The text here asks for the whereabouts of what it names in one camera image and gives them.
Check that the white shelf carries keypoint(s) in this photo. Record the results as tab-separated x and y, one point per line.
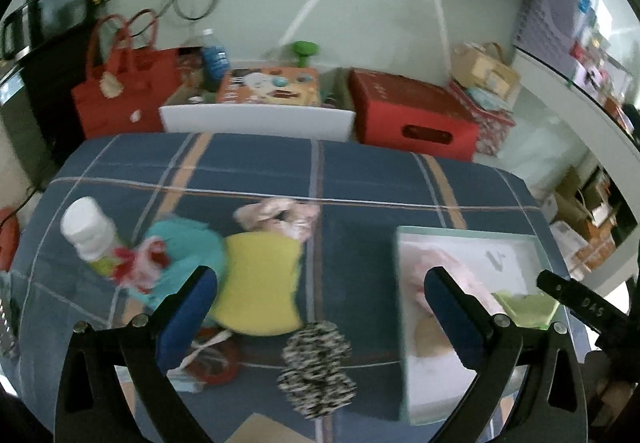
560	83

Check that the pale blue wipes pack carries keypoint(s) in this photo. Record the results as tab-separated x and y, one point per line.
487	99

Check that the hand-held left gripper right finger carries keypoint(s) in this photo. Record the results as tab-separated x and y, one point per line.
452	318

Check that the red tote bag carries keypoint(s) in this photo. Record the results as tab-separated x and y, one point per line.
130	93

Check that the white bottle with yellow label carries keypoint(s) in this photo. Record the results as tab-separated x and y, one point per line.
87	228

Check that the red gift box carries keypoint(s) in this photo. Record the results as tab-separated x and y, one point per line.
400	103

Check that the green rimmed white box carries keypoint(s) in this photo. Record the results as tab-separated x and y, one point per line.
500	253

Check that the orange toy box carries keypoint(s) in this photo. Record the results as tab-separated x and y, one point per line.
270	88

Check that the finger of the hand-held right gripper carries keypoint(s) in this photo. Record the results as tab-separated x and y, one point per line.
575	298

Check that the blue plaid blanket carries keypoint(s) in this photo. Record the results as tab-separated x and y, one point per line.
360	183

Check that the green dumbbell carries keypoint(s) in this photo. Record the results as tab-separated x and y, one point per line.
302	48

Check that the pink scrunchie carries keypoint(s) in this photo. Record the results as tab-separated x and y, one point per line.
270	213

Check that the leopard print scrunchie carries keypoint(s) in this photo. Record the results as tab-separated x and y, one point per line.
315	363

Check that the red floor item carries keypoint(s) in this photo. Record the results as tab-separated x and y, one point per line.
7	238

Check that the stack of cardboard boxes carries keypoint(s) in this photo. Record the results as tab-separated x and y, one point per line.
585	210

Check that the water bottle with blue label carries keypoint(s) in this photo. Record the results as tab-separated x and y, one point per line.
215	60

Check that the yellow sponge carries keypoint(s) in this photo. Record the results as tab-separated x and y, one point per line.
260	283

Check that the pink fluffy cloth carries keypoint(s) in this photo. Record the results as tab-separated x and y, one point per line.
420	273

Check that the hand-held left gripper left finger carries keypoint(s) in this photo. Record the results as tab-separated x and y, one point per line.
185	318

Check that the red and white scrunchie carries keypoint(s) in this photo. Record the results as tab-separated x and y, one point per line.
150	260

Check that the red patterned tin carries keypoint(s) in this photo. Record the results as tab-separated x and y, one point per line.
492	125

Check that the tan cardboard piece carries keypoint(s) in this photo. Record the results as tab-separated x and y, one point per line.
265	430

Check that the teal cloth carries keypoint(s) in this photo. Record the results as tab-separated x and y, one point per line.
195	243

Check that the light green cloth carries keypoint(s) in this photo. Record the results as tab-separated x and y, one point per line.
530	308

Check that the tan cardboard box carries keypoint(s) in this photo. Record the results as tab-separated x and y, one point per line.
485	65

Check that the white cardboard box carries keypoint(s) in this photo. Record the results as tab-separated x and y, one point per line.
250	120

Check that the grey storage drawers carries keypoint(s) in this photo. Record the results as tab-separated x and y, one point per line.
545	13

